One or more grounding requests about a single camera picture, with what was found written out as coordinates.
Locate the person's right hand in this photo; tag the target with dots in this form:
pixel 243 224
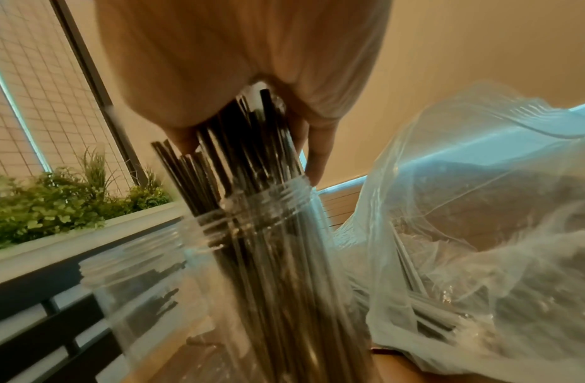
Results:
pixel 226 45

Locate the clear plastic zip bag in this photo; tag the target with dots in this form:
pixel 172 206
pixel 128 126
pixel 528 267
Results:
pixel 486 243

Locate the beige roller blind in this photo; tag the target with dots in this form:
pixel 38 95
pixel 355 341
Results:
pixel 462 56

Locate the green plant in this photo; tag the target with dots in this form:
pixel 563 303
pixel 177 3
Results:
pixel 46 209

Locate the white planter ledge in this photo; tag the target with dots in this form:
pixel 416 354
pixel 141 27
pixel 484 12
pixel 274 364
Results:
pixel 84 243

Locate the black slatted bench backrest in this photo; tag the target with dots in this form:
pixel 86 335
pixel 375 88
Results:
pixel 22 295

